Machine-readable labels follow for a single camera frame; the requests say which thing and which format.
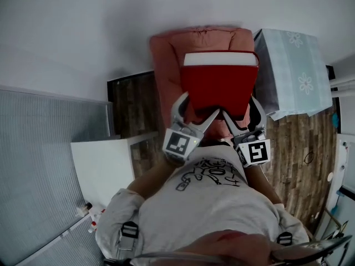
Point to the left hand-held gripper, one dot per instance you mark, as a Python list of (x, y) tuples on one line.
[(178, 145)]

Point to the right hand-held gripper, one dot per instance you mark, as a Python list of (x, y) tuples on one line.
[(255, 151)]

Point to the red book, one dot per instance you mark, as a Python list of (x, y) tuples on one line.
[(219, 87)]

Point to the pink cushioned armchair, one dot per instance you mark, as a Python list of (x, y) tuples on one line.
[(166, 65)]

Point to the person's left forearm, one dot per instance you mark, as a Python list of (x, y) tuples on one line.
[(152, 179)]

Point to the person's right forearm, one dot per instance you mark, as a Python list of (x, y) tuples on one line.
[(263, 181)]

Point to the light blue floral tablecloth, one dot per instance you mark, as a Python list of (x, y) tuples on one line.
[(296, 65)]

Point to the teal rag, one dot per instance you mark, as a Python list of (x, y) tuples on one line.
[(335, 120)]

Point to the white printed t-shirt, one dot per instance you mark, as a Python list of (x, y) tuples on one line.
[(208, 212)]

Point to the white round disc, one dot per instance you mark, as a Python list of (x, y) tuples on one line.
[(330, 176)]

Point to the white pipe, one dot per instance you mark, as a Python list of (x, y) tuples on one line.
[(344, 92), (344, 82)]

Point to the white window ledge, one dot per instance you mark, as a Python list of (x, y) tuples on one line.
[(342, 159)]

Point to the white side table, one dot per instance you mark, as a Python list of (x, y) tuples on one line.
[(102, 170)]

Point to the person's face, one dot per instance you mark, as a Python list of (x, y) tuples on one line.
[(227, 248)]

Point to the person's eyeglasses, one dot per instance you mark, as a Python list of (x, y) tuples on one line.
[(319, 248)]

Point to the grey ribbed glass partition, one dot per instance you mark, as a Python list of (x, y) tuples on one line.
[(33, 148)]

